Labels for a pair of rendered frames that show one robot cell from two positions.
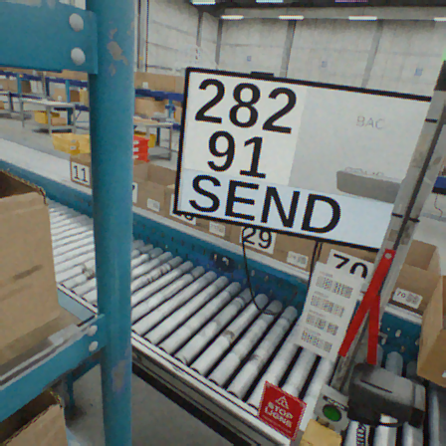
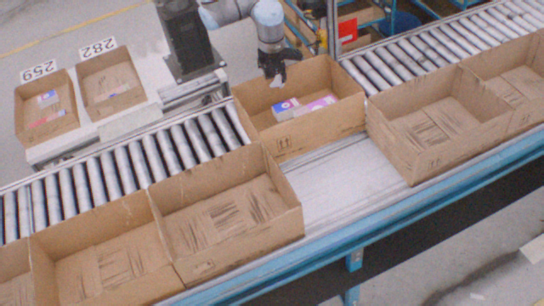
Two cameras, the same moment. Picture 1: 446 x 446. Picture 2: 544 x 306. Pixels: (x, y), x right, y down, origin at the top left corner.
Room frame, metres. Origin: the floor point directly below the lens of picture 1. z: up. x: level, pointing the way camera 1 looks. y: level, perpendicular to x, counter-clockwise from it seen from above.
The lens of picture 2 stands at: (1.43, -1.76, 2.11)
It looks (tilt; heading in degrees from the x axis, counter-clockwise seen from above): 48 degrees down; 135
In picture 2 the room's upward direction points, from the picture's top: 10 degrees counter-clockwise
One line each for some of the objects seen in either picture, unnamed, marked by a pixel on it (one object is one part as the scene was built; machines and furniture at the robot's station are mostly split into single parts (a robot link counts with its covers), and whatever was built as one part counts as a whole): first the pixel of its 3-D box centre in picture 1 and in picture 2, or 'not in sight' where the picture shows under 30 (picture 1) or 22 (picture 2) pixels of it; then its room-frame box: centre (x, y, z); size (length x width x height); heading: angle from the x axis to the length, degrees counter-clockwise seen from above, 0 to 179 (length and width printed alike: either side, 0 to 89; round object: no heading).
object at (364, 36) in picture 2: not in sight; (334, 31); (0.08, 0.35, 0.39); 0.40 x 0.30 x 0.10; 151
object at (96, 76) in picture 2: not in sight; (109, 82); (-0.35, -0.99, 0.80); 0.38 x 0.28 x 0.10; 152
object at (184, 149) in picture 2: not in sight; (190, 166); (0.32, -1.12, 0.72); 0.52 x 0.05 x 0.05; 151
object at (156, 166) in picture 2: not in sight; (161, 178); (0.26, -1.24, 0.72); 0.52 x 0.05 x 0.05; 151
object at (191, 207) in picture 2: not in sight; (225, 212); (0.74, -1.31, 0.96); 0.39 x 0.29 x 0.17; 62
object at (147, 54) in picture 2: not in sight; (116, 85); (-0.38, -0.95, 0.74); 1.00 x 0.58 x 0.03; 63
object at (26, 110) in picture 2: not in sight; (45, 106); (-0.51, -1.28, 0.80); 0.38 x 0.28 x 0.10; 151
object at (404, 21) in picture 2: not in sight; (398, 40); (0.34, 0.77, 0.15); 0.31 x 0.31 x 0.29
